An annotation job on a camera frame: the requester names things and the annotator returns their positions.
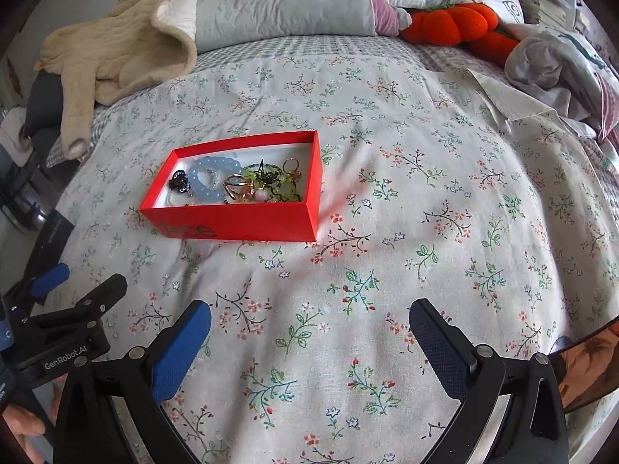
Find smartphone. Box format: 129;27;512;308
550;319;618;414

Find grey pillow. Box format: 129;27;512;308
193;0;403;56

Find stack of books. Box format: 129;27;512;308
519;0;575;29

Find black flower hair clip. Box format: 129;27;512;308
168;169;191;194

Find light blue bead bracelet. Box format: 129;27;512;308
186;155;244;206

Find left hand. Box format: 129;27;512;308
2;382;63;463

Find crumpled grey clothes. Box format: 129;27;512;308
504;24;618;143

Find gold spiral bangle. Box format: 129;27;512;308
224;174;255;202

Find black booklet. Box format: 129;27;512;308
21;210;75;282

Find beige fleece blanket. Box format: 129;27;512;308
34;0;197;159

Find gold flower ring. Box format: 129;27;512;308
281;156;306;183

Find floral bed sheet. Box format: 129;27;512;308
46;37;618;463

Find red jewelry box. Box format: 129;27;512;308
140;131;322;242

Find green bead bracelet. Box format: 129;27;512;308
241;161;303;205

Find orange pumpkin plush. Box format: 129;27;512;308
399;2;519;66

